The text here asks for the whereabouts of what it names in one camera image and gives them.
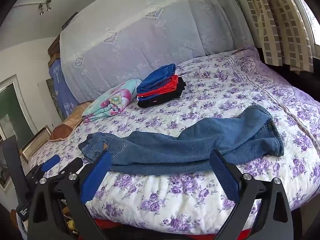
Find white framed glass door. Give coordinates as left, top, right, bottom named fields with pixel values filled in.
left=0, top=74, right=34, bottom=145

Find brown cardboard box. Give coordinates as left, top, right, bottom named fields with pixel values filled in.
left=47, top=41, right=62, bottom=60

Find leaning picture frame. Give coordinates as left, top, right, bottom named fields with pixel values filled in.
left=20, top=125, right=53, bottom=164

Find brown tan pillow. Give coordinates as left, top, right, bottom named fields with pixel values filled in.
left=49, top=101, right=94, bottom=142

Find beige checkered curtain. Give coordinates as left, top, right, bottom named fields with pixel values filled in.
left=236, top=0, right=314, bottom=74

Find blue denim pants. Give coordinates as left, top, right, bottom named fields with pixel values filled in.
left=78, top=104, right=285, bottom=175

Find white lace net curtain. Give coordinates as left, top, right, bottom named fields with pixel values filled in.
left=59, top=0, right=254, bottom=104

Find blue printed bedding bag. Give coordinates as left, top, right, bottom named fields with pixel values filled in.
left=48, top=59, right=80, bottom=119

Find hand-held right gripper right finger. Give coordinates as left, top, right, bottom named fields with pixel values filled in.
left=209, top=149, right=294, bottom=240

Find folded blue shorts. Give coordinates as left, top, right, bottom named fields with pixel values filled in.
left=136, top=64, right=177, bottom=94

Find white window frame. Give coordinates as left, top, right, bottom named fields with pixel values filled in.
left=287, top=0, right=320, bottom=58

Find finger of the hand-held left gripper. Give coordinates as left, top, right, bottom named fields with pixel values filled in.
left=49, top=157, right=83, bottom=182
left=27, top=154, right=61, bottom=180

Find red cloth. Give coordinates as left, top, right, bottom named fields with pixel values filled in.
left=94, top=219, right=253, bottom=240

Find folded black garment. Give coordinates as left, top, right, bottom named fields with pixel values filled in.
left=137, top=76, right=187, bottom=108

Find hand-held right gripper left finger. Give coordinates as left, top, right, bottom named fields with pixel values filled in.
left=27, top=151, right=113, bottom=240

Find purple floral bedspread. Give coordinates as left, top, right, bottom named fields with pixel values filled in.
left=27, top=45, right=320, bottom=233

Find folded teal pink floral blanket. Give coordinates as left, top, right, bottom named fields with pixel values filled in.
left=82, top=79, right=142, bottom=123

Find folded red garment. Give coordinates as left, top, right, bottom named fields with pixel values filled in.
left=138, top=75, right=179, bottom=98

